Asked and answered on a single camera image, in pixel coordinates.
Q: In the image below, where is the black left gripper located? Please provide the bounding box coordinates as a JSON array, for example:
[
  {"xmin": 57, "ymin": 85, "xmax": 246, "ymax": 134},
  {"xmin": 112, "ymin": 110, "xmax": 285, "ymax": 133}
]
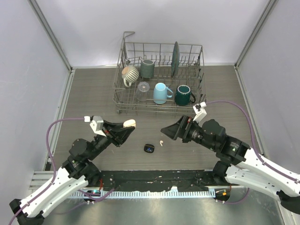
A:
[{"xmin": 88, "ymin": 120, "xmax": 135, "ymax": 160}]

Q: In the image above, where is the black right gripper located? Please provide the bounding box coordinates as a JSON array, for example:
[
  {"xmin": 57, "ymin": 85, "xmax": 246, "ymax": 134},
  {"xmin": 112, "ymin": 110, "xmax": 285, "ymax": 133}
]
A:
[{"xmin": 161, "ymin": 114, "xmax": 217, "ymax": 151}]

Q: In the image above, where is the pink white earbud case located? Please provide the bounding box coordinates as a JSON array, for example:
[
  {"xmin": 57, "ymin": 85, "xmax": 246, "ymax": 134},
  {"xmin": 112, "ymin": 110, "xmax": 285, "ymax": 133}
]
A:
[{"xmin": 123, "ymin": 119, "xmax": 136, "ymax": 128}]

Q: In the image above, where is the black earbud charging case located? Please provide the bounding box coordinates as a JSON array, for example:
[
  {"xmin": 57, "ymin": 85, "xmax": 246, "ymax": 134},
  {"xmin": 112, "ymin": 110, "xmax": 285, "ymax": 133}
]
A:
[{"xmin": 143, "ymin": 144, "xmax": 155, "ymax": 153}]

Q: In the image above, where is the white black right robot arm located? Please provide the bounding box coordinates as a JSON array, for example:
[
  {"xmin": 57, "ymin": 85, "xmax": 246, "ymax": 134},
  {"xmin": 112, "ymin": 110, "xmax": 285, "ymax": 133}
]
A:
[{"xmin": 161, "ymin": 116, "xmax": 300, "ymax": 214}]

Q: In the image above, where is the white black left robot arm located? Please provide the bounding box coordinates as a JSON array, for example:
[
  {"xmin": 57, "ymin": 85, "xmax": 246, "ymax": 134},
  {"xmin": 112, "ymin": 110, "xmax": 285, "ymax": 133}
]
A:
[{"xmin": 9, "ymin": 116, "xmax": 136, "ymax": 225}]

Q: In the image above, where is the dark green mug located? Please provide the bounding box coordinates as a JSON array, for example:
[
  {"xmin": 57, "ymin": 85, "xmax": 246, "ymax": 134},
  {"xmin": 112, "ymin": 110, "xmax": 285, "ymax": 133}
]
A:
[{"xmin": 174, "ymin": 85, "xmax": 196, "ymax": 106}]

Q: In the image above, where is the light blue mug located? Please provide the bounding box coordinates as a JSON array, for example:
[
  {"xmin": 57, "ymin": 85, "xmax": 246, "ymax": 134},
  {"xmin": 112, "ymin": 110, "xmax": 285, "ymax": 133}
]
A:
[{"xmin": 153, "ymin": 82, "xmax": 173, "ymax": 104}]

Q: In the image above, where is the clear drinking glass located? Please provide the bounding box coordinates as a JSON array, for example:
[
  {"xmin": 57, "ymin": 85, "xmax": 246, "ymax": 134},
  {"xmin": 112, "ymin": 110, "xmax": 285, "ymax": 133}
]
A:
[{"xmin": 135, "ymin": 82, "xmax": 150, "ymax": 101}]

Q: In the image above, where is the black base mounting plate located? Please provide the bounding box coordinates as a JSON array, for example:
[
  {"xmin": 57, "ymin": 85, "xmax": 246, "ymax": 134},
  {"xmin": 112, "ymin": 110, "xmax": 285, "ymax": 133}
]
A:
[{"xmin": 88, "ymin": 170, "xmax": 229, "ymax": 192}]

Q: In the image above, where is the striped beige mug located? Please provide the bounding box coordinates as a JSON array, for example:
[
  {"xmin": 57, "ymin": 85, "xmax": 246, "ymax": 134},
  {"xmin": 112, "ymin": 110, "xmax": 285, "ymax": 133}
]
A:
[{"xmin": 121, "ymin": 66, "xmax": 139, "ymax": 88}]

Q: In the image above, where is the dark green plate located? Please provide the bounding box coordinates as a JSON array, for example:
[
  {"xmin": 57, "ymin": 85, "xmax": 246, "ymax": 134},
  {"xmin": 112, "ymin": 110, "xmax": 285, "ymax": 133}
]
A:
[{"xmin": 171, "ymin": 41, "xmax": 180, "ymax": 77}]

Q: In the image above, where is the grey green cup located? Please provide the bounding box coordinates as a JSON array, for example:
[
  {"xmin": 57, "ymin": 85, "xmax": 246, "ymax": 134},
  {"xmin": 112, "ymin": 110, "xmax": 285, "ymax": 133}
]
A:
[{"xmin": 140, "ymin": 59, "xmax": 155, "ymax": 78}]

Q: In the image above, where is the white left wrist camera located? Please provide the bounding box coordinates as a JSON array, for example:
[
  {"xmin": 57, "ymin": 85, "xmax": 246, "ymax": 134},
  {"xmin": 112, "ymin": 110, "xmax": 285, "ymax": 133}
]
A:
[{"xmin": 84, "ymin": 116, "xmax": 106, "ymax": 136}]

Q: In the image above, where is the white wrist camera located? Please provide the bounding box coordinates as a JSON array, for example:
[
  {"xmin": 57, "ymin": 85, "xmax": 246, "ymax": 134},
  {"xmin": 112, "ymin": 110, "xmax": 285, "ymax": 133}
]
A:
[
  {"xmin": 84, "ymin": 116, "xmax": 106, "ymax": 136},
  {"xmin": 193, "ymin": 102, "xmax": 207, "ymax": 123}
]

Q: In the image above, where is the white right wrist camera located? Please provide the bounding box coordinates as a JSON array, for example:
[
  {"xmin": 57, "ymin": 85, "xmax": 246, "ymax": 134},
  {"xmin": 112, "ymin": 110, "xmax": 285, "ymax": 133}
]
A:
[{"xmin": 193, "ymin": 102, "xmax": 207, "ymax": 123}]

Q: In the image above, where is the metal wire dish rack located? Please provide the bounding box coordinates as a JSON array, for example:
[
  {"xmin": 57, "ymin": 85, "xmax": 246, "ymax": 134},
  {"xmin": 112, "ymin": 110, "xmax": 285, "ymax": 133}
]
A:
[{"xmin": 113, "ymin": 31, "xmax": 207, "ymax": 113}]

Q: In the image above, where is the white slotted cable duct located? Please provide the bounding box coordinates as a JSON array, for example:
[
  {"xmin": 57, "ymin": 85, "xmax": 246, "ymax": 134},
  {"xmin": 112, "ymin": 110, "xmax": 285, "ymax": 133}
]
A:
[{"xmin": 67, "ymin": 190, "xmax": 216, "ymax": 199}]

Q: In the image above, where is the aluminium frame rail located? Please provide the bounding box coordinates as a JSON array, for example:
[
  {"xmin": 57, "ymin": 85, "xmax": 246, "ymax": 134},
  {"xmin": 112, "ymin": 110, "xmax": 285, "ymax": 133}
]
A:
[{"xmin": 28, "ymin": 0, "xmax": 72, "ymax": 72}]

